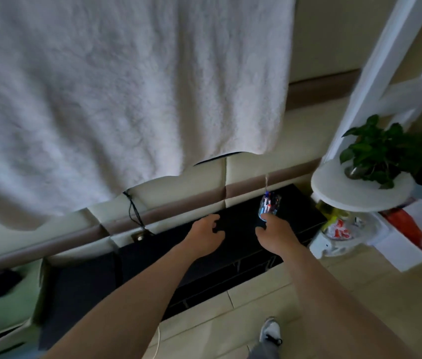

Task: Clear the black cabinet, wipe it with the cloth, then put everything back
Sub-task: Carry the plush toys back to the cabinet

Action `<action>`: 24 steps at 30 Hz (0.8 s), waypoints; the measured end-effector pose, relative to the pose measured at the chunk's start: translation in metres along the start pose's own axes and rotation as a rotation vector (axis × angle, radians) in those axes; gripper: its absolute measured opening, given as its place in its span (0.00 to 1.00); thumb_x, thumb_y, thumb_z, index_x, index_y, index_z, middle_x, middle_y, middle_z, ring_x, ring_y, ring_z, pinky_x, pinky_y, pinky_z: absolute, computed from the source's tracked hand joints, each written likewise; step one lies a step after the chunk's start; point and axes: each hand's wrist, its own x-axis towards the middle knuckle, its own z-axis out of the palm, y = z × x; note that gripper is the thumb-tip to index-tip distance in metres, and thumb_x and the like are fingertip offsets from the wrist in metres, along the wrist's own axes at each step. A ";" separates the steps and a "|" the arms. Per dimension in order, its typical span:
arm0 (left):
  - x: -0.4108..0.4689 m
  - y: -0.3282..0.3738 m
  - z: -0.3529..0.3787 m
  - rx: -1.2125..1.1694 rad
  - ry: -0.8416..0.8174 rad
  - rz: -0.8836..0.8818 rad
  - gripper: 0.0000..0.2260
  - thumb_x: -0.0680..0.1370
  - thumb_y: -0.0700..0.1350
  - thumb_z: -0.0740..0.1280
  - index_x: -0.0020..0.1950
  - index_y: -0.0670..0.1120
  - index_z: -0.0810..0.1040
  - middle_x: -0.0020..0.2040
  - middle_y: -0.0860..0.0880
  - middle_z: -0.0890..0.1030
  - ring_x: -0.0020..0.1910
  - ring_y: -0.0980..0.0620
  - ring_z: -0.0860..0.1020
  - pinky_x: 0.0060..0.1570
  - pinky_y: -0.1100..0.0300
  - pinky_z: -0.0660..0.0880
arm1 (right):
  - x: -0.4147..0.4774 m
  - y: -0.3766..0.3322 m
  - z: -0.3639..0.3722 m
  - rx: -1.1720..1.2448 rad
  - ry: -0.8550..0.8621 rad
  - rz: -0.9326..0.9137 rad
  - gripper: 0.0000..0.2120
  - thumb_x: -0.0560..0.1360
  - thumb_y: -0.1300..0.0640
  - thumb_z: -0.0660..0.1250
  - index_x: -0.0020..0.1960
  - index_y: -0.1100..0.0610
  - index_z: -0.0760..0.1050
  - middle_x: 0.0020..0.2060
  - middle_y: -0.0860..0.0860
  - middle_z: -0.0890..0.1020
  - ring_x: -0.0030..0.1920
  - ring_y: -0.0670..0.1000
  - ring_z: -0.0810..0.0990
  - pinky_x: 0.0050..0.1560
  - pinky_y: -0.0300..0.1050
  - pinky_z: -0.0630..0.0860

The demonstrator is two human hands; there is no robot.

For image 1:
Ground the person's right hand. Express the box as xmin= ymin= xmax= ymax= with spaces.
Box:
xmin=254 ymin=214 xmax=301 ymax=257

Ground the person's left hand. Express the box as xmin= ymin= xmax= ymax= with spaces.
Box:
xmin=182 ymin=214 xmax=226 ymax=259

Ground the person's left forearm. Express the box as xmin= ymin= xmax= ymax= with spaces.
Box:
xmin=43 ymin=243 xmax=198 ymax=359

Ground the person's right forearm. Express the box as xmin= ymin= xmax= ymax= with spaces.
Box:
xmin=283 ymin=243 xmax=421 ymax=359

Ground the black low cabinet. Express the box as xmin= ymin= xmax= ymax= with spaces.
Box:
xmin=38 ymin=183 xmax=328 ymax=351

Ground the yellow packet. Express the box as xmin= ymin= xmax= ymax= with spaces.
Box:
xmin=316 ymin=201 xmax=341 ymax=230

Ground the white plastic bag red print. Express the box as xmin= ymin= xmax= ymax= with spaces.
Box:
xmin=309 ymin=209 xmax=381 ymax=258

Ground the person's white shoe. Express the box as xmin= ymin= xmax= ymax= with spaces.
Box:
xmin=259 ymin=318 xmax=283 ymax=347

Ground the white round shelf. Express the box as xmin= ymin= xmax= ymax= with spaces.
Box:
xmin=311 ymin=159 xmax=416 ymax=213

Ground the green potted plant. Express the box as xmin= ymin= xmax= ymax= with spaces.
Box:
xmin=339 ymin=114 xmax=422 ymax=190

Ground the white open box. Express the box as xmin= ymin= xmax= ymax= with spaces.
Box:
xmin=372 ymin=199 xmax=422 ymax=273

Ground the orange item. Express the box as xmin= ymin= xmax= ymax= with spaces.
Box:
xmin=382 ymin=208 xmax=422 ymax=253

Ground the white fluffy blanket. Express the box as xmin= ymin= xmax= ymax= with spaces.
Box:
xmin=0 ymin=0 xmax=296 ymax=231

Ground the pale green furniture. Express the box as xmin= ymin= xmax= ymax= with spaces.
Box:
xmin=0 ymin=258 xmax=49 ymax=359

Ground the black cable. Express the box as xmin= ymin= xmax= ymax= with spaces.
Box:
xmin=123 ymin=190 xmax=155 ymax=237

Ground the white shelf frame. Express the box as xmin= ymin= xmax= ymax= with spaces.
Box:
xmin=322 ymin=0 xmax=422 ymax=165

